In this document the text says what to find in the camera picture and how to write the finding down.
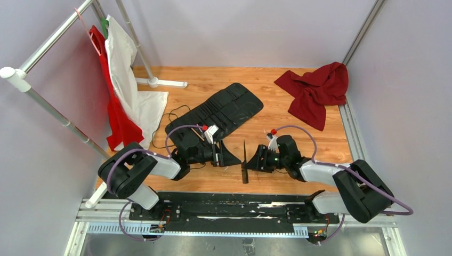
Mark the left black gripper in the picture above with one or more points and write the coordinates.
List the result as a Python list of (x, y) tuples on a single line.
[(221, 156)]

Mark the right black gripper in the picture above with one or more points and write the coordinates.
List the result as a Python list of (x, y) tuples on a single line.
[(257, 163)]

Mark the black comb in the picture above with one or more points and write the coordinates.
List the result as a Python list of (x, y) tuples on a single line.
[(244, 171)]

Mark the black makeup brush roll case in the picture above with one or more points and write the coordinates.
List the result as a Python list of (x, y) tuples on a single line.
[(228, 109)]

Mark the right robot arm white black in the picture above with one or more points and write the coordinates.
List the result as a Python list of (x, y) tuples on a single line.
[(360, 192)]

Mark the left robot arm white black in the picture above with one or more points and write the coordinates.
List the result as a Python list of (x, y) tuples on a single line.
[(125, 172)]

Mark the white hanging cloth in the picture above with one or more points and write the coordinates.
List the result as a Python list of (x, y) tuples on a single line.
[(143, 108)]

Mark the red hanging garment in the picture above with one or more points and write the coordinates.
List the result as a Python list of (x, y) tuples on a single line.
[(123, 129)]

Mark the dark red cloth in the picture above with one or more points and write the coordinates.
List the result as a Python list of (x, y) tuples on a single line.
[(313, 91)]

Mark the pink hanger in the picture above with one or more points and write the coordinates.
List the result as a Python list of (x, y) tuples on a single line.
[(87, 31)]

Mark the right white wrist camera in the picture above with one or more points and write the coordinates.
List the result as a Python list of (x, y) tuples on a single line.
[(272, 138)]

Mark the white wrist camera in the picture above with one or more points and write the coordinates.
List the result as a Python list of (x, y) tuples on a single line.
[(272, 138), (209, 132)]

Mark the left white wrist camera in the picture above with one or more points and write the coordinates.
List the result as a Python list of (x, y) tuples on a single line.
[(209, 132)]

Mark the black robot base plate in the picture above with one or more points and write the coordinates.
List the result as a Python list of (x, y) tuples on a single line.
[(228, 213)]

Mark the aluminium rail frame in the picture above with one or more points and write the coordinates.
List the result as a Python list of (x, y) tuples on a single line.
[(103, 230)]

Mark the right corner aluminium post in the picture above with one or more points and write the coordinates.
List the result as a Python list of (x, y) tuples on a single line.
[(365, 27)]

